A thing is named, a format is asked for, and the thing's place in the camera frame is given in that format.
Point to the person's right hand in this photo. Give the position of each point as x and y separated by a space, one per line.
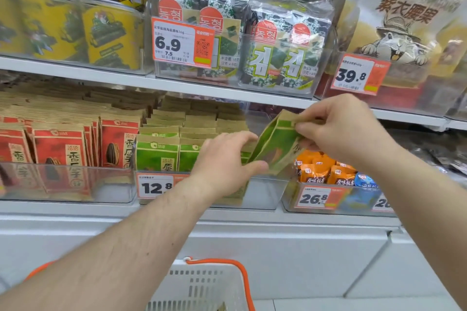
346 128

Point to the person's left hand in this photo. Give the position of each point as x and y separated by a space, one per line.
219 165

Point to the person's right thumb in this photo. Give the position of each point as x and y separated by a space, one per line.
308 127

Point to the person's left thumb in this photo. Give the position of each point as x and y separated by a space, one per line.
255 168

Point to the green seed snack packet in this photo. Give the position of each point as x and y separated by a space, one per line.
273 143

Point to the person's left forearm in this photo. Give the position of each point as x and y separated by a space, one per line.
120 248

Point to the person's right forearm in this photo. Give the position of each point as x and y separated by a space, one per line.
427 205

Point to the clear plastic shelf bin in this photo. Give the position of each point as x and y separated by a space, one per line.
233 77
262 194
359 201
47 26
109 187
412 95

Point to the orange chestnut packet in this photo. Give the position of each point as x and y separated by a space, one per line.
341 176
315 157
313 174

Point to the orange and white price tag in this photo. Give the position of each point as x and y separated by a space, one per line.
155 186
355 74
313 197
381 205
178 43

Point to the blue snack packet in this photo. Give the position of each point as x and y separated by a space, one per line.
365 180

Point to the green seaweed multipack bag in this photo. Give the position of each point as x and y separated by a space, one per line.
288 52
219 15

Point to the row of green seed packets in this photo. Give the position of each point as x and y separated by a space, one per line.
164 146

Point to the white base cabinet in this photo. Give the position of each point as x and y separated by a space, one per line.
310 259

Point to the pile of dark snack packets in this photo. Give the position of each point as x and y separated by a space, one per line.
434 154

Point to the white plastic shopping basket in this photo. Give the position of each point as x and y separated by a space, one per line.
197 289

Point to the white metal shelf board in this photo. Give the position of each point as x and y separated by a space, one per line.
73 208
109 75

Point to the row of red seed packets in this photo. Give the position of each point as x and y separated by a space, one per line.
62 132

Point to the stack of yellow seaweed packets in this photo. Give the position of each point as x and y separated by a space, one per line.
105 30

